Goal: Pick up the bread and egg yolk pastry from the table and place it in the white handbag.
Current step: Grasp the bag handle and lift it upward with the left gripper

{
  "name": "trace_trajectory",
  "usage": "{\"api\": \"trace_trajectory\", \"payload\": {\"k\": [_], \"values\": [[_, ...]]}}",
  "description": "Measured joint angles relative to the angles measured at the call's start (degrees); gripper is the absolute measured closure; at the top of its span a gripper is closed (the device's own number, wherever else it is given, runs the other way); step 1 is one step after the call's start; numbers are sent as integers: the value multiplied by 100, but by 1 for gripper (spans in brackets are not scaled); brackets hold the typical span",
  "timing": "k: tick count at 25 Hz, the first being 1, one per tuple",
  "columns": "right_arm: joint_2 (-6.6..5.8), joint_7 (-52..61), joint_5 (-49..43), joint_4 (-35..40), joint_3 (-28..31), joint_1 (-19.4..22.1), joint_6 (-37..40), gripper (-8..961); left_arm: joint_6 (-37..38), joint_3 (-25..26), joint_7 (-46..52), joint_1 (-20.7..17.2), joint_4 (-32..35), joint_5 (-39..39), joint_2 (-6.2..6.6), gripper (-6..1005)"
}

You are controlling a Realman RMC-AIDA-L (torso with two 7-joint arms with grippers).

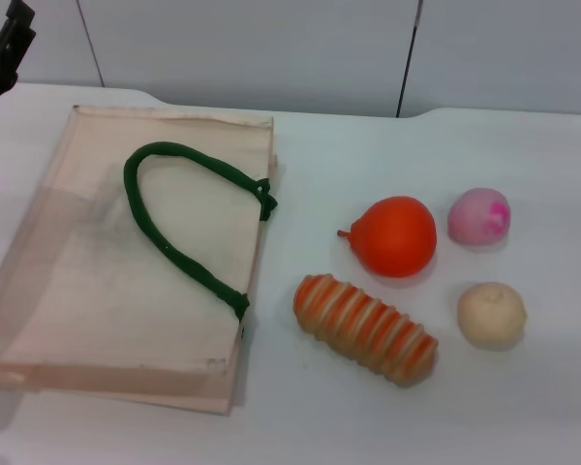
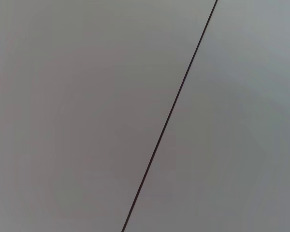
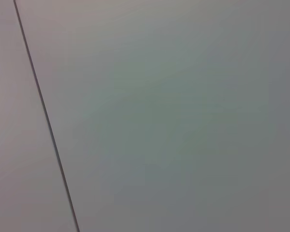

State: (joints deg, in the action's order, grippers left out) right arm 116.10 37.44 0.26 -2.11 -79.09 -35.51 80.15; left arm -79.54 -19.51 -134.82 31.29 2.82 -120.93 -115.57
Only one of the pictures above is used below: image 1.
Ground orange persimmon shaped toy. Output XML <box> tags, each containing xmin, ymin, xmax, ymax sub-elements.
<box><xmin>337</xmin><ymin>195</ymin><xmax>439</xmax><ymax>279</ymax></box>

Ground orange striped bread loaf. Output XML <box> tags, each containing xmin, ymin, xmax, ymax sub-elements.
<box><xmin>292</xmin><ymin>273</ymin><xmax>441</xmax><ymax>388</ymax></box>

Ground beige tote bag green handles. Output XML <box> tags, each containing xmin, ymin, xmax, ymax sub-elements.
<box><xmin>0</xmin><ymin>103</ymin><xmax>280</xmax><ymax>417</ymax></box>

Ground pink round toy fruit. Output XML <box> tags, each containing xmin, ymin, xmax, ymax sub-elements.
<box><xmin>446</xmin><ymin>187</ymin><xmax>512</xmax><ymax>247</ymax></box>

